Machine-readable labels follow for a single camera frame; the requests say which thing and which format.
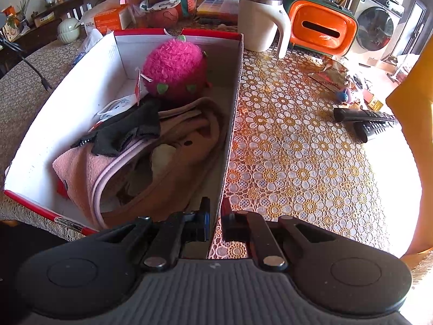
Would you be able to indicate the vase with twigs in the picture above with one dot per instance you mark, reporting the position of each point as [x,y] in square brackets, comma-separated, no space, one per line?
[23,13]

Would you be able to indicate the white mug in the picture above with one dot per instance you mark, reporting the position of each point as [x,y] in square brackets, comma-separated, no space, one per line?
[258,23]

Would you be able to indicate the yellow chair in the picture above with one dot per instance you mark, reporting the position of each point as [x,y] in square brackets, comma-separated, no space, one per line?
[417,125]

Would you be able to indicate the printed face mask packet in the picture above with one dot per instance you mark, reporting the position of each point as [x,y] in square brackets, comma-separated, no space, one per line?
[115,108]

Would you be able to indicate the plastic-wrapped fruit basket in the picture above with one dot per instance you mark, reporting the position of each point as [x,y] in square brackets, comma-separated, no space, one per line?
[155,0]

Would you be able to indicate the white router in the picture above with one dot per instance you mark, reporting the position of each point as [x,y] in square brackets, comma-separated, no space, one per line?
[79,12]

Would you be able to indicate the white cardboard box red rim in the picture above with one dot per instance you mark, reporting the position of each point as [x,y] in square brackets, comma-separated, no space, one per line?
[54,125]

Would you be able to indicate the small yellow box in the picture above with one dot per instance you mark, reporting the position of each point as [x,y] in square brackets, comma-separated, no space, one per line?
[374,103]

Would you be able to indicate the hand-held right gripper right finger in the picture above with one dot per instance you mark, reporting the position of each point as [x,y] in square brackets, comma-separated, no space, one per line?
[228,226]

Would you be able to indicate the black remote control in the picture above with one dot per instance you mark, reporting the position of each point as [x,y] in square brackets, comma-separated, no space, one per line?
[363,115]
[375,130]

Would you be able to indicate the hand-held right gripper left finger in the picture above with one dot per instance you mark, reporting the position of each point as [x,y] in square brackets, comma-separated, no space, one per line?
[204,225]

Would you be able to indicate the white plush brooch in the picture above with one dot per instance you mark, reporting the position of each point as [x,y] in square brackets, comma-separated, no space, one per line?
[162,159]

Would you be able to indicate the clear bead organiser box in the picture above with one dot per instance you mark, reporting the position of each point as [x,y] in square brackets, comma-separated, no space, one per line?
[216,10]

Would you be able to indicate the blue and pink toy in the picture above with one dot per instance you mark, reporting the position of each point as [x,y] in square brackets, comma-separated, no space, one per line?
[345,95]

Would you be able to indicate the white plastic packet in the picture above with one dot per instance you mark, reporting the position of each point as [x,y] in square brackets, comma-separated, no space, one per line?
[88,45]

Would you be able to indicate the washing machine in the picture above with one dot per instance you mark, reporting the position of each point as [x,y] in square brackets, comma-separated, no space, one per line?
[375,23]

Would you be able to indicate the foil snack bag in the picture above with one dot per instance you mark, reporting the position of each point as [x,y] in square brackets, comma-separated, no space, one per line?
[330,76]

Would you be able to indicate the patterned gift bag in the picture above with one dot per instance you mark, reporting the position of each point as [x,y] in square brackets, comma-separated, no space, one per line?
[10,32]

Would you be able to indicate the pink plush fruit toy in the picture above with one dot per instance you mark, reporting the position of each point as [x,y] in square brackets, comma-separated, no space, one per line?
[176,67]

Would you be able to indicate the black sock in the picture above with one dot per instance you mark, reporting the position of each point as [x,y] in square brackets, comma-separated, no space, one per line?
[128,128]

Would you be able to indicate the orange and green tissue holder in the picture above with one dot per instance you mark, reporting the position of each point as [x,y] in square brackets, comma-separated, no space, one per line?
[321,30]

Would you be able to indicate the orange tissue box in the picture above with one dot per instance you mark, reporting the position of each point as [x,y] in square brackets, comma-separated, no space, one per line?
[108,20]

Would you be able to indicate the wooden television cabinet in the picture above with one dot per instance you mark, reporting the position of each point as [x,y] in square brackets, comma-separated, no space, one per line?
[37,37]

